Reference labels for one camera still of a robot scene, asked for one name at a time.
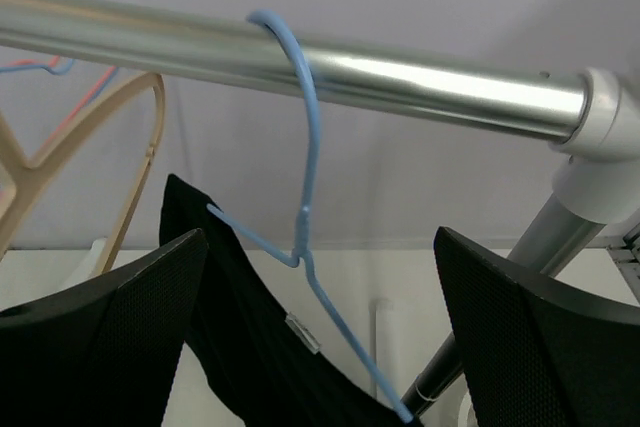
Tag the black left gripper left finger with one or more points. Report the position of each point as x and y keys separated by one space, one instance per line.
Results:
x=104 y=352

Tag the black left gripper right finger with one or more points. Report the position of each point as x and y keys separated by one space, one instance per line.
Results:
x=536 y=351

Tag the black t shirt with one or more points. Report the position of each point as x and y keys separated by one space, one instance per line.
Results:
x=253 y=362

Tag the blue wire hanger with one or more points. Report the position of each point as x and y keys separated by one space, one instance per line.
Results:
x=55 y=66

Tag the pink wire hanger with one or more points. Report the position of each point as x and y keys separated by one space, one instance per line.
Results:
x=36 y=104

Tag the blue hanger with black shirt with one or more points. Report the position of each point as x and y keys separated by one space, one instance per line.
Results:
x=301 y=253

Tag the metal clothes rack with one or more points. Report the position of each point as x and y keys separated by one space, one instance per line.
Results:
x=593 y=119

